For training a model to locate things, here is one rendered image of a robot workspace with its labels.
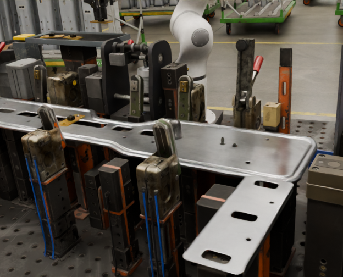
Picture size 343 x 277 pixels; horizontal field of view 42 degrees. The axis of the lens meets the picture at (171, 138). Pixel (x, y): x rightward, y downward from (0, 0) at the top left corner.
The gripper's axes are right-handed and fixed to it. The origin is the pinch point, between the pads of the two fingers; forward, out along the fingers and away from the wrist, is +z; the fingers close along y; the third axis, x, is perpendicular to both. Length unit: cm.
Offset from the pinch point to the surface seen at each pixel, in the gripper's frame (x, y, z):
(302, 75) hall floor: -90, -354, 123
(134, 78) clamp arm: 29.8, 15.8, 14.6
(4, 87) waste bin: -242, -88, 85
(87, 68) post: 7.4, 14.5, 14.6
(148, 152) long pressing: 52, 36, 24
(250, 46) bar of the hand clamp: 63, 8, 5
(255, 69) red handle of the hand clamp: 61, 2, 12
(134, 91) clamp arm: 29.9, 16.5, 18.3
